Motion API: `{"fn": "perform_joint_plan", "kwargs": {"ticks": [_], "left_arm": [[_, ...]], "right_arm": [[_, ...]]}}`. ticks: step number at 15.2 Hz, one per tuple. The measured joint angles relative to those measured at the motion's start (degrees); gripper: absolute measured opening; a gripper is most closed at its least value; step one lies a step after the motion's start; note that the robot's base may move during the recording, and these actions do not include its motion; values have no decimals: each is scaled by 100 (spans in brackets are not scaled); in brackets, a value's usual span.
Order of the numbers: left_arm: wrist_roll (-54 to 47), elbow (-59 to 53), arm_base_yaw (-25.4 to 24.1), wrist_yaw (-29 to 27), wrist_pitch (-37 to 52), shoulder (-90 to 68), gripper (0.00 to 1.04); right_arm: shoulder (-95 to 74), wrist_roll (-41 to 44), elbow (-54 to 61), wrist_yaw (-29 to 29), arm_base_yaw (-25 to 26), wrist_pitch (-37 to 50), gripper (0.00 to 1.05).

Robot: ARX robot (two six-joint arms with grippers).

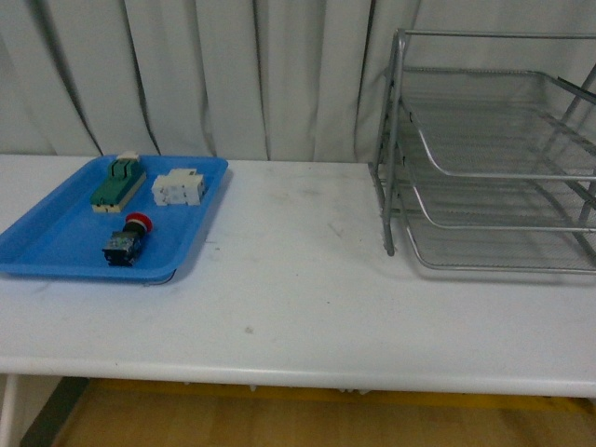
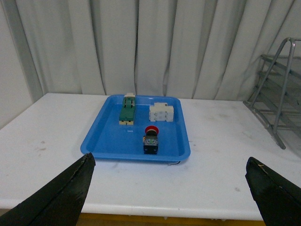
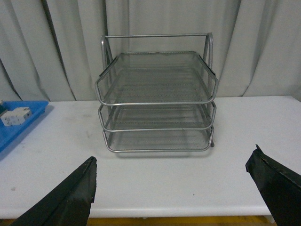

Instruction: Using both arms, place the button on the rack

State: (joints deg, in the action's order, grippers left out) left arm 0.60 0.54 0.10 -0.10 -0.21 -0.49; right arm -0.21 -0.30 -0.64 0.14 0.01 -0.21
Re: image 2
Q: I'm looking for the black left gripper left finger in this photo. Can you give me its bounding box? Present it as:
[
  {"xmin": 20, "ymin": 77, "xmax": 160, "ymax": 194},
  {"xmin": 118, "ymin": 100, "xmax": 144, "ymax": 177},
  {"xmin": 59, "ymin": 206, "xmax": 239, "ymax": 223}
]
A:
[{"xmin": 0, "ymin": 153, "xmax": 95, "ymax": 226}]

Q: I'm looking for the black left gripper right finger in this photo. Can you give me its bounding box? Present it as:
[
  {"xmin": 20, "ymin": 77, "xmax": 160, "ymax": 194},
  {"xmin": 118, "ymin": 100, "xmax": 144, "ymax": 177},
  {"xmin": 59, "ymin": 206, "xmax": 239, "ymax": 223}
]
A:
[{"xmin": 246, "ymin": 157, "xmax": 301, "ymax": 226}]

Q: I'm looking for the red emergency stop button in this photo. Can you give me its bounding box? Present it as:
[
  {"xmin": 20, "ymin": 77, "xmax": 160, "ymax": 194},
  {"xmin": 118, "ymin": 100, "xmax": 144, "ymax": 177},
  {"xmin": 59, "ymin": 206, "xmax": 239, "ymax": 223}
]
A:
[{"xmin": 143, "ymin": 125, "xmax": 159, "ymax": 154}]

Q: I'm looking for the blue plastic tray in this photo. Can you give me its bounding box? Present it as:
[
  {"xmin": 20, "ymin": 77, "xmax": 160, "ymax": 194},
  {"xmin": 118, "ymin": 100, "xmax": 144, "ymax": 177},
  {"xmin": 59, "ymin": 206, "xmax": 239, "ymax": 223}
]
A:
[{"xmin": 80, "ymin": 95, "xmax": 190, "ymax": 163}]

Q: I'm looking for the white circuit breaker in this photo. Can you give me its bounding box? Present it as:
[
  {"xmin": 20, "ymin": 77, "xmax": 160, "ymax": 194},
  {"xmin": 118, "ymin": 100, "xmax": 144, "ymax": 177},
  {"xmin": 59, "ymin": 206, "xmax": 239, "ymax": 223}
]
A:
[{"xmin": 149, "ymin": 102, "xmax": 174, "ymax": 122}]

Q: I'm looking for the white curtain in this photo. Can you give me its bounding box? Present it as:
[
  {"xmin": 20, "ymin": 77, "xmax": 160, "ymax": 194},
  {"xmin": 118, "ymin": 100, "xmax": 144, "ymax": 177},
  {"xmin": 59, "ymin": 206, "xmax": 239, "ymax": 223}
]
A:
[{"xmin": 0, "ymin": 0, "xmax": 301, "ymax": 101}]

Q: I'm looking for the grey metal wire rack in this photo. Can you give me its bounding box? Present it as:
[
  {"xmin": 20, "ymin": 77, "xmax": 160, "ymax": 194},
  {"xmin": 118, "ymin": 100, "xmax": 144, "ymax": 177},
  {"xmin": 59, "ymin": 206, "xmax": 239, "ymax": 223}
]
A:
[{"xmin": 244, "ymin": 37, "xmax": 301, "ymax": 149}]

